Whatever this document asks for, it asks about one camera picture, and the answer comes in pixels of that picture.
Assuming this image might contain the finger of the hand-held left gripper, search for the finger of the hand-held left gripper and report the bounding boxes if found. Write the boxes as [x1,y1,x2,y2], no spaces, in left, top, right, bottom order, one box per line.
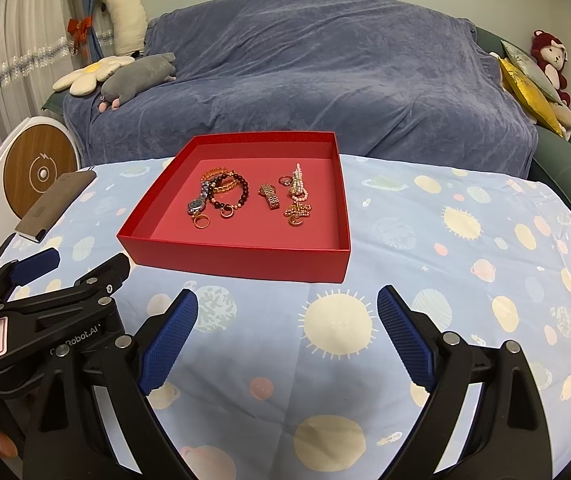
[0,247,61,306]
[2,253,132,313]

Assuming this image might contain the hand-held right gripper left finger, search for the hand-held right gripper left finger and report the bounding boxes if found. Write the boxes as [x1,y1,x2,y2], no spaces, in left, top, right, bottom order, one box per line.
[22,288,199,480]

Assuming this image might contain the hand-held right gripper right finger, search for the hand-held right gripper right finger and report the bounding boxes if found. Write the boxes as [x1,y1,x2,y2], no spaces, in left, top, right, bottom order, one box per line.
[377,285,554,480]

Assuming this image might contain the red cardboard box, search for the red cardboard box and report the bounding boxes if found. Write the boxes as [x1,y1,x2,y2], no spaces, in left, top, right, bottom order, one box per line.
[116,131,351,285]

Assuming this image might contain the silver metal wristwatch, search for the silver metal wristwatch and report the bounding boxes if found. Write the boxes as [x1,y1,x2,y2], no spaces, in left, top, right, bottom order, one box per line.
[187,180,216,215]

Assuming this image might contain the gold bangle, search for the gold bangle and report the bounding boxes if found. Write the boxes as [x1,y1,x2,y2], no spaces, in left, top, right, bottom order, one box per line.
[201,169,239,192]

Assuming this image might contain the gold chain bracelet with pendant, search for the gold chain bracelet with pendant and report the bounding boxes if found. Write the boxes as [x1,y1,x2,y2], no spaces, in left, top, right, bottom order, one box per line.
[284,202,313,228]

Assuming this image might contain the black bead bracelet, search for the black bead bracelet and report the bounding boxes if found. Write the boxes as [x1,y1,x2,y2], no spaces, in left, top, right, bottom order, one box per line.
[209,172,251,218]

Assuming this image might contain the gold wristwatch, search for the gold wristwatch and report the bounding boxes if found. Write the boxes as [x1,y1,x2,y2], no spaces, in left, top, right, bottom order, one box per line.
[258,183,282,211]

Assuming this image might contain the pink pearl bracelet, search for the pink pearl bracelet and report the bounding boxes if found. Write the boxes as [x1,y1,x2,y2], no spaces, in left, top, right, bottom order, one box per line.
[289,163,312,202]

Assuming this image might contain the brown notebook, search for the brown notebook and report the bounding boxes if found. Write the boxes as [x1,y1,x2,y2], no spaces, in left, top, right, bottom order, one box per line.
[15,171,97,244]

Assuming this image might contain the round white wood-faced device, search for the round white wood-faced device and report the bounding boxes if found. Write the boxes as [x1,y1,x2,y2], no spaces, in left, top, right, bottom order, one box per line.
[0,116,80,242]

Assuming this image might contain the planet printed blue tablecloth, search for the planet printed blue tablecloth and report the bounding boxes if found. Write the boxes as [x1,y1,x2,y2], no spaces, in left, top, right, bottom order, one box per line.
[0,152,571,480]

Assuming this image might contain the flower-shaped pillow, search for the flower-shaped pillow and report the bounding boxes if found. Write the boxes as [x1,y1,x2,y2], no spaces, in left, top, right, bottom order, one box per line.
[54,56,136,97]

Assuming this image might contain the grey plush animal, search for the grey plush animal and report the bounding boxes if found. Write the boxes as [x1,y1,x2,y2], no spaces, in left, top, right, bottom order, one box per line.
[98,52,177,112]

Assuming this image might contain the white sheer curtain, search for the white sheer curtain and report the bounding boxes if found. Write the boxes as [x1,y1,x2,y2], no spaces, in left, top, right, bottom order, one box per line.
[0,0,111,133]

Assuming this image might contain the red ribbon bow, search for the red ribbon bow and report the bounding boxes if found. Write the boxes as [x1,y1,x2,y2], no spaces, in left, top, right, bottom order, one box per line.
[68,16,94,54]

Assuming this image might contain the green sofa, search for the green sofa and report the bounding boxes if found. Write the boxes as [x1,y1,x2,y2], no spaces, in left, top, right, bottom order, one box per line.
[475,27,571,213]

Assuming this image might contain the white plush toy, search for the white plush toy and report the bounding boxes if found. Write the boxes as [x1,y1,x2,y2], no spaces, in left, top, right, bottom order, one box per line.
[98,0,149,57]

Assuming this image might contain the yellow pillow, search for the yellow pillow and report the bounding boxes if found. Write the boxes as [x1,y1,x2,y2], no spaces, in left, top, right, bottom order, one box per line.
[497,57,566,137]

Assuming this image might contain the blue sofa cover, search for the blue sofa cover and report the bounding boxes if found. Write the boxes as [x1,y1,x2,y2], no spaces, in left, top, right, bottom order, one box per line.
[62,0,539,177]

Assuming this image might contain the grey patterned pillow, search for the grey patterned pillow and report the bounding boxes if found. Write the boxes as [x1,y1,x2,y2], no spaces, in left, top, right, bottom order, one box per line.
[501,40,565,104]

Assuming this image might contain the red monkey plush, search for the red monkey plush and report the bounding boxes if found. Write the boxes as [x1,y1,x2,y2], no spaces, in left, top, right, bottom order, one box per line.
[530,30,571,107]

